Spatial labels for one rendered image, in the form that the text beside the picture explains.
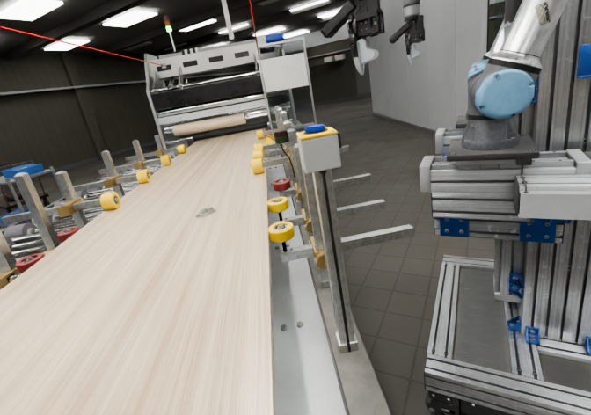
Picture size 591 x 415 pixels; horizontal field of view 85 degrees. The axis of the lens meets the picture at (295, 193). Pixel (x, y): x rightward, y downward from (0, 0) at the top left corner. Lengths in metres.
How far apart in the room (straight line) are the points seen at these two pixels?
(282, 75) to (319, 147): 3.07
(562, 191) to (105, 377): 1.08
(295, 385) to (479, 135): 0.85
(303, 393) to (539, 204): 0.75
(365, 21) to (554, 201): 0.66
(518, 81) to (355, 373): 0.75
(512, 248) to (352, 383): 0.94
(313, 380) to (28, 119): 11.84
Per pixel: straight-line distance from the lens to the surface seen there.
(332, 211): 0.65
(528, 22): 0.96
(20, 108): 12.29
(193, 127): 3.77
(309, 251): 1.03
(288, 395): 0.91
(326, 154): 0.60
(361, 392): 0.78
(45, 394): 0.75
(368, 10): 0.98
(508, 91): 0.93
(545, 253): 1.45
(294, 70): 3.66
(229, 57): 3.97
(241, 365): 0.60
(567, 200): 1.03
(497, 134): 1.09
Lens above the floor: 1.31
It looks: 19 degrees down
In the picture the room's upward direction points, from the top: 10 degrees counter-clockwise
